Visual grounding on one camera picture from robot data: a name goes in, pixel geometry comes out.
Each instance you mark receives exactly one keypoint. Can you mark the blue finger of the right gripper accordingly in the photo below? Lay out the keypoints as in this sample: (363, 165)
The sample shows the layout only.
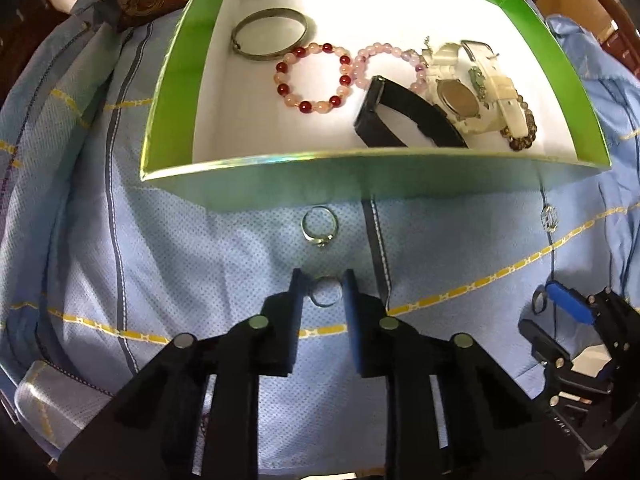
(571, 301)

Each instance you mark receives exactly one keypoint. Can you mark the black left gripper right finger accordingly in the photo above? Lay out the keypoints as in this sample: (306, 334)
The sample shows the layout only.
(451, 411)

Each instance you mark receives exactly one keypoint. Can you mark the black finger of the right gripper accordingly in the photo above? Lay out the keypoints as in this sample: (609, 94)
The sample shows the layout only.
(545, 350)

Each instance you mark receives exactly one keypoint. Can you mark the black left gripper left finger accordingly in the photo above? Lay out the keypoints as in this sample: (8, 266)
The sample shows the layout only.
(198, 398)

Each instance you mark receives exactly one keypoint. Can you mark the green jade charm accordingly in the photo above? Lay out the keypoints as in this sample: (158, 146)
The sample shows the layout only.
(478, 82)

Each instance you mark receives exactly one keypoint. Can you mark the silver charm pendant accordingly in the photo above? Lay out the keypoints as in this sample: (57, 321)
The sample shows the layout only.
(549, 218)

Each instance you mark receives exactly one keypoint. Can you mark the blue patterned cloth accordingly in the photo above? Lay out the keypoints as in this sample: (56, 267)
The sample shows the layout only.
(100, 270)

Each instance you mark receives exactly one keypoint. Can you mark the black fitness band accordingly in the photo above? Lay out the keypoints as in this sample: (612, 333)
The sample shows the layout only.
(392, 116)

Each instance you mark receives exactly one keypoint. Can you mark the white wristwatch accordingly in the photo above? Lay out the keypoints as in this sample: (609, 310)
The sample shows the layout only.
(448, 86)

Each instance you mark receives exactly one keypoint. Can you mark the green cardboard box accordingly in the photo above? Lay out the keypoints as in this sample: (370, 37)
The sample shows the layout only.
(266, 103)

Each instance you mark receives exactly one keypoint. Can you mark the silver bangle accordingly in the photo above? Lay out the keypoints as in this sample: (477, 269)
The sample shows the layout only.
(269, 33)

